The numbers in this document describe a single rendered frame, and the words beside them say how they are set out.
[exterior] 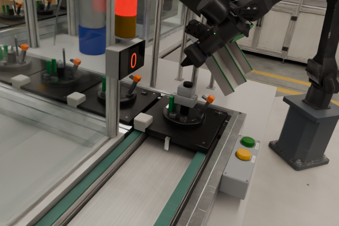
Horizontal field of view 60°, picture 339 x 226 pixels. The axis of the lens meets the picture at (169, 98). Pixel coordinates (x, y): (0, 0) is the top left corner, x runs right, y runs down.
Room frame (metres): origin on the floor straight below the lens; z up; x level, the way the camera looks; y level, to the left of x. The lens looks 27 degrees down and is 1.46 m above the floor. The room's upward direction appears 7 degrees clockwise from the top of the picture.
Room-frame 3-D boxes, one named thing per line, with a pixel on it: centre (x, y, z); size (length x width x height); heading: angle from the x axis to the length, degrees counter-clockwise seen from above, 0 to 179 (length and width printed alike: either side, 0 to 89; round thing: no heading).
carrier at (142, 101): (0.92, 0.19, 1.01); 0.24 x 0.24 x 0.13; 70
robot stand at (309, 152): (0.86, -0.47, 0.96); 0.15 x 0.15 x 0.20; 25
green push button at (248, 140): (0.74, -0.25, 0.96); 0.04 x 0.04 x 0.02
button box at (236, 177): (0.68, -0.22, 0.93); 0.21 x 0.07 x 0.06; 160
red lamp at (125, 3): (0.70, 0.12, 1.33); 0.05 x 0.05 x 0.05
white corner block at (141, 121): (0.78, 0.07, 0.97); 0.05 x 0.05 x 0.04; 70
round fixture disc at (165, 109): (0.83, -0.05, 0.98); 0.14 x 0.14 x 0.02
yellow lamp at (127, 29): (0.70, 0.12, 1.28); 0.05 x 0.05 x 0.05
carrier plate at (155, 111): (0.83, -0.05, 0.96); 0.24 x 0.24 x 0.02; 70
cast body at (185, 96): (0.84, -0.04, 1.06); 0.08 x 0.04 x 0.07; 70
